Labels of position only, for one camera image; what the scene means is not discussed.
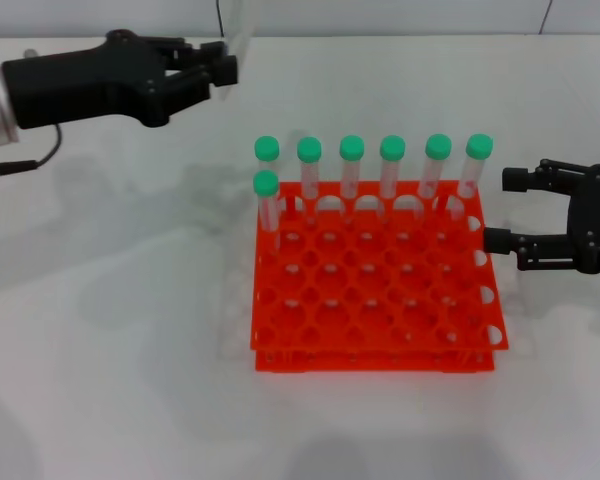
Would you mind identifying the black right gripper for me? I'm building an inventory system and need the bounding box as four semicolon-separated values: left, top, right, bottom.
482;158;600;276

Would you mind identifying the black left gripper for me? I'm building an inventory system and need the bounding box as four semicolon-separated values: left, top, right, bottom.
2;30;239;130

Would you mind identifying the orange plastic test tube rack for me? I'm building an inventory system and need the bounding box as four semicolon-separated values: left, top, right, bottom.
249;179;510;374

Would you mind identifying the left gripper cable with connector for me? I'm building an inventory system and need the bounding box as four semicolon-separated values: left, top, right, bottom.
0;124;64;181

